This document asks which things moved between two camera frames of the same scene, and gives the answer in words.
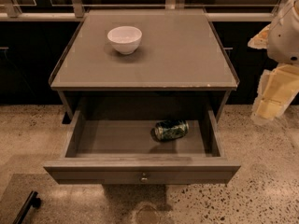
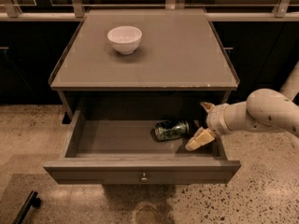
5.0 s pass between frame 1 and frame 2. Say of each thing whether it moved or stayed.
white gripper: moved
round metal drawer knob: stayed
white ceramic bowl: stayed
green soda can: stayed
